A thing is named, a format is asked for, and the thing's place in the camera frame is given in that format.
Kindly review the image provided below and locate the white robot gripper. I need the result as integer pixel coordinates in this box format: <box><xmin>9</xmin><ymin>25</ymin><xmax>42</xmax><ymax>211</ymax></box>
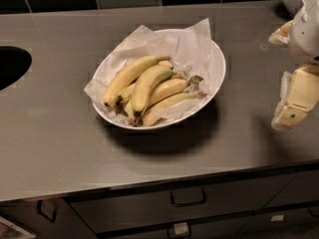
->
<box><xmin>268</xmin><ymin>0</ymin><xmax>319</xmax><ymax>131</ymax></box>

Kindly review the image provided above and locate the yellow banana with dark stem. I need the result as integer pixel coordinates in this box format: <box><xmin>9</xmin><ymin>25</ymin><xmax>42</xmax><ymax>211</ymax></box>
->
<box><xmin>149</xmin><ymin>76</ymin><xmax>202</xmax><ymax>107</ymax></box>

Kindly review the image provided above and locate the long yellow banana left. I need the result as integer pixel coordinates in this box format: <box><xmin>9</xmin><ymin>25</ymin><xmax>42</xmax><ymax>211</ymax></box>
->
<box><xmin>103</xmin><ymin>56</ymin><xmax>169</xmax><ymax>108</ymax></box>

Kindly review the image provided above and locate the short yellow banana bottom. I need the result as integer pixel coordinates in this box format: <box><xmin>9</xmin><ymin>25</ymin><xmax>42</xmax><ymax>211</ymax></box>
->
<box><xmin>125</xmin><ymin>102</ymin><xmax>136</xmax><ymax>125</ymax></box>

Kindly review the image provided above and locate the small yellow banana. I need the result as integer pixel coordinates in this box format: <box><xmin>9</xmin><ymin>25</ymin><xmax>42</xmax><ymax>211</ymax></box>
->
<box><xmin>117</xmin><ymin>84</ymin><xmax>136</xmax><ymax>106</ymax></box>

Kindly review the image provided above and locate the white oval bowl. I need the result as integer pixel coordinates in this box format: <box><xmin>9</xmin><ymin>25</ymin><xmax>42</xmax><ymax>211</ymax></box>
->
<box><xmin>91</xmin><ymin>28</ymin><xmax>227</xmax><ymax>131</ymax></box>

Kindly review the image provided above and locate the white paper liner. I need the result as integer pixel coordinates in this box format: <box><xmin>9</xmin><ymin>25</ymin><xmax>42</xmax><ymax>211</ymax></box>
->
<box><xmin>83</xmin><ymin>17</ymin><xmax>214</xmax><ymax>126</ymax></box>

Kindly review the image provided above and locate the grey drawer right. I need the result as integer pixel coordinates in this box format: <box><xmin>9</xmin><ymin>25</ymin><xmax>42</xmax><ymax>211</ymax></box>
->
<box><xmin>265</xmin><ymin>170</ymin><xmax>319</xmax><ymax>208</ymax></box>

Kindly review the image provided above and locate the lower right drawer with label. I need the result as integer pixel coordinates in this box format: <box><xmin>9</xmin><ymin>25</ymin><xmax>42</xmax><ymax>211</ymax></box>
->
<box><xmin>239</xmin><ymin>206</ymin><xmax>319</xmax><ymax>233</ymax></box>

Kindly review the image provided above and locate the lower grey drawer with label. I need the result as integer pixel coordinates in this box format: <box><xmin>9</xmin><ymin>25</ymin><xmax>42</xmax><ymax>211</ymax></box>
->
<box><xmin>97</xmin><ymin>216</ymin><xmax>251</xmax><ymax>239</ymax></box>

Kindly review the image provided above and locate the dark round sink opening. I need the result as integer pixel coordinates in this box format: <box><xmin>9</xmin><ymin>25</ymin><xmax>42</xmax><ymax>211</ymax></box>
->
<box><xmin>0</xmin><ymin>46</ymin><xmax>32</xmax><ymax>90</ymax></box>

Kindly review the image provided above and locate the grey cabinet door left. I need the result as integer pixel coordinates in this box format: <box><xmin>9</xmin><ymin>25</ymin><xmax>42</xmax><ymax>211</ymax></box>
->
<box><xmin>0</xmin><ymin>199</ymin><xmax>97</xmax><ymax>239</ymax></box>

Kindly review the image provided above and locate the grey drawer with handle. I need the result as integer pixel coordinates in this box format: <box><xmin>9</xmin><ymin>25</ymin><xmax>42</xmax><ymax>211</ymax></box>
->
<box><xmin>71</xmin><ymin>174</ymin><xmax>293</xmax><ymax>233</ymax></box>

